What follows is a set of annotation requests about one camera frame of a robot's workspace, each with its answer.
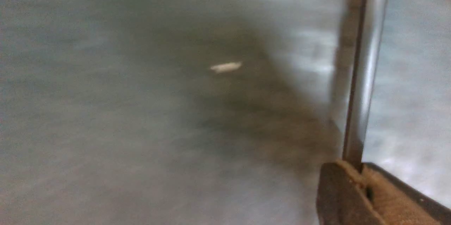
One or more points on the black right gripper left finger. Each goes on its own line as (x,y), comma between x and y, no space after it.
(341,198)

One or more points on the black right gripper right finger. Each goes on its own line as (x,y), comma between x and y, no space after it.
(397,203)

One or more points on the black chopstick gold band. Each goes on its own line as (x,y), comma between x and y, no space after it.
(369,35)

